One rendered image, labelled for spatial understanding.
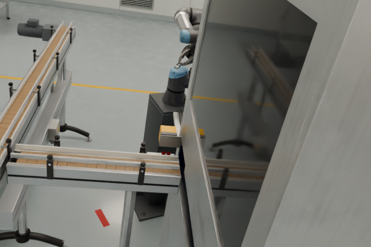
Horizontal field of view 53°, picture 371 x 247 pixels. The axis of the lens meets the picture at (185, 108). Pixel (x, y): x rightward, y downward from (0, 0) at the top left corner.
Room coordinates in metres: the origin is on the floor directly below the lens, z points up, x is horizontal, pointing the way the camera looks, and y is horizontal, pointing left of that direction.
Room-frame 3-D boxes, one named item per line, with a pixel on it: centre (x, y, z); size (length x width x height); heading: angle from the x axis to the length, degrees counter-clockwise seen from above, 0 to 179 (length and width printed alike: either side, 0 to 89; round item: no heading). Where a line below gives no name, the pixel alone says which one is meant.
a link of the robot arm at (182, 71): (2.14, 0.08, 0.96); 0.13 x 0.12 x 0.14; 105
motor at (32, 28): (2.67, 1.21, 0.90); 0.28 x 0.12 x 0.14; 100
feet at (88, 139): (2.58, 0.99, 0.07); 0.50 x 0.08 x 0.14; 100
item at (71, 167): (1.21, 0.31, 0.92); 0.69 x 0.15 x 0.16; 100
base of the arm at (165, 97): (2.14, 0.08, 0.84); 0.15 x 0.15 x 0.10
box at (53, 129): (1.98, 0.81, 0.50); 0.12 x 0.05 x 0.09; 10
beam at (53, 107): (1.99, 0.88, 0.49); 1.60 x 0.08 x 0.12; 10
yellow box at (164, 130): (1.40, 0.06, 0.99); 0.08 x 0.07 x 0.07; 10
